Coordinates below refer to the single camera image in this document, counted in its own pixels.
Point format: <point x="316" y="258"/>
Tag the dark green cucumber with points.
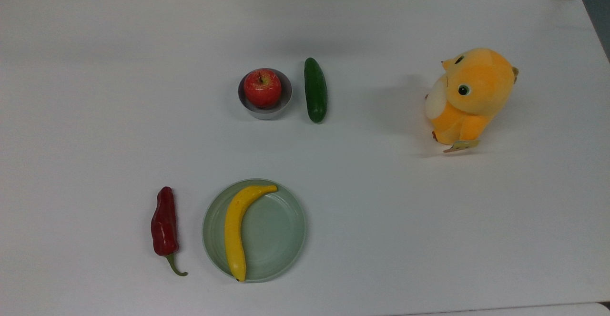
<point x="315" y="89"/>

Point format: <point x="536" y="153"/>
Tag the pale green plastic plate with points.
<point x="274" y="235"/>

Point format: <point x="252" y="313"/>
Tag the orange plush toy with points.
<point x="472" y="96"/>

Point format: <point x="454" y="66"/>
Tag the red chili pepper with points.
<point x="164" y="220"/>

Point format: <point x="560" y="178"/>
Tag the red apple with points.
<point x="262" y="88"/>

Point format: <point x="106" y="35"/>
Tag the small grey bowl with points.
<point x="267" y="112"/>

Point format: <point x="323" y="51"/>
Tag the yellow banana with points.
<point x="234" y="230"/>

